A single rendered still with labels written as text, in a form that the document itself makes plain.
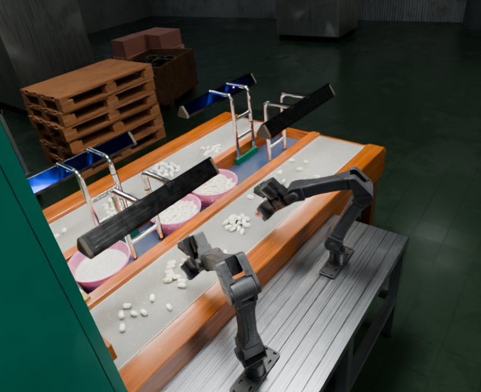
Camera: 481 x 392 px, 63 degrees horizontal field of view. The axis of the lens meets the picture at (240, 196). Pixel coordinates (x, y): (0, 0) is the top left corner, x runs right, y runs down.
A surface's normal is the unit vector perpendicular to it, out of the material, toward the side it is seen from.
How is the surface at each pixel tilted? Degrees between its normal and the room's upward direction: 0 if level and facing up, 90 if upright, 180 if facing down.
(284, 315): 0
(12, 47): 90
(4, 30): 90
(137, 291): 0
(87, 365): 90
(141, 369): 0
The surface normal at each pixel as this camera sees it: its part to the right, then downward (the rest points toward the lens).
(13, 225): 0.77, 0.29
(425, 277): -0.11, -0.83
